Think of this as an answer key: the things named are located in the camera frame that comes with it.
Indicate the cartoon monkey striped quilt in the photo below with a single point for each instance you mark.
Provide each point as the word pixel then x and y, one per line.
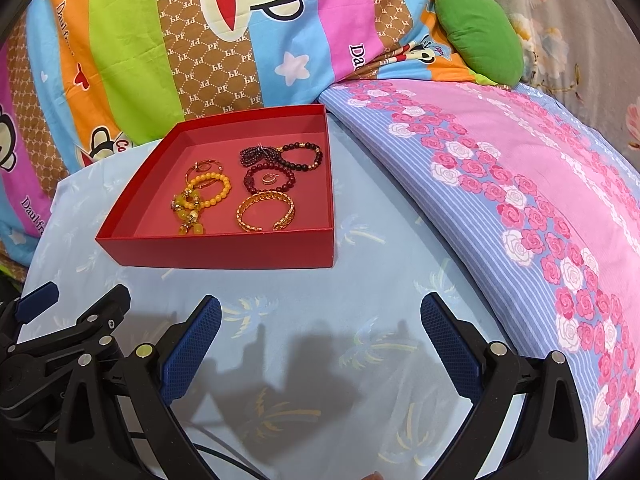
pixel 125 60

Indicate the small gold hoop earring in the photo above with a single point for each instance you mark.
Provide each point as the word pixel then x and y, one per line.
pixel 258 178

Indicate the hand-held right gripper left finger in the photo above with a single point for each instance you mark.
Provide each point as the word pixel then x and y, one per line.
pixel 192 345

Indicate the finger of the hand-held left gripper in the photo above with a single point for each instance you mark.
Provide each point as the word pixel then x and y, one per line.
pixel 100 310
pixel 35 301

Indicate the grey floral curtain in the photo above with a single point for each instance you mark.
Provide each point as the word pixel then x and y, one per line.
pixel 575 35

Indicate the pink rose print bedsheet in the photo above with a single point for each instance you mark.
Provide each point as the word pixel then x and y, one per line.
pixel 525 185

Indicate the thin gold bangle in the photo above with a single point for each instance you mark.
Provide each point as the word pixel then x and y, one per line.
pixel 188 172

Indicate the red cardboard box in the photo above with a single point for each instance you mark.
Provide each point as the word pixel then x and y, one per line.
pixel 215 252

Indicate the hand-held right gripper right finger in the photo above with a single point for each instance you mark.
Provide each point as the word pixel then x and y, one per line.
pixel 450 345

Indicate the light blue palm-print cloth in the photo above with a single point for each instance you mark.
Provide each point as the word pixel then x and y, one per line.
pixel 350 285

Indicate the green pillow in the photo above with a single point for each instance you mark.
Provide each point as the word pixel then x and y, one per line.
pixel 480 35

